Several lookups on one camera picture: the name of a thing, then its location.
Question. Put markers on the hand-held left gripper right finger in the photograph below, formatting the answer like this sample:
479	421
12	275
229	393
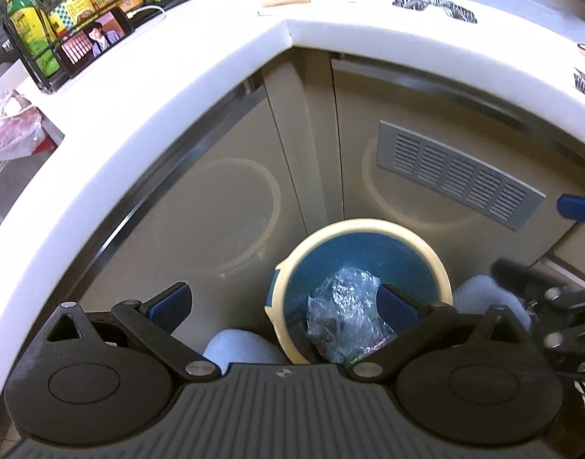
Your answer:
397	305

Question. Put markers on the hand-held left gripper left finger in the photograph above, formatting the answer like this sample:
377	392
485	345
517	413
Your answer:
170	307

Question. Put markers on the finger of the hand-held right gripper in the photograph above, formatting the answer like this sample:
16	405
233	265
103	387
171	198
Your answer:
581	209
522	277

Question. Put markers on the clear plastic bag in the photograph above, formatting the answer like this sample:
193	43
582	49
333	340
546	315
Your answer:
345	306

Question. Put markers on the cream waste bin blue liner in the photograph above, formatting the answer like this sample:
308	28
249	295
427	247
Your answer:
369	253

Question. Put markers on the white fluffy slipper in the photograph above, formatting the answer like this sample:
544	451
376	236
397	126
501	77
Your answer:
244	349
479	294

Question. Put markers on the grey vent grille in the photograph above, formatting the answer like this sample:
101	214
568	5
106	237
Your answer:
459	177

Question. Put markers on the clear bag of meat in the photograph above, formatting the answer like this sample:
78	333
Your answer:
10	124

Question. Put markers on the smartphone showing video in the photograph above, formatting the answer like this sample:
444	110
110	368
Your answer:
91	40

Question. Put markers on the bottle with checkered label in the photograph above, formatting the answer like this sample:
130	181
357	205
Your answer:
72	7

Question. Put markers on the green bottle yellow cap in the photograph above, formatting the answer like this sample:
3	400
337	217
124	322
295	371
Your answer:
27	24

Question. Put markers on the beige stick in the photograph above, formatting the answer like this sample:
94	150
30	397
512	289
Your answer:
285	2

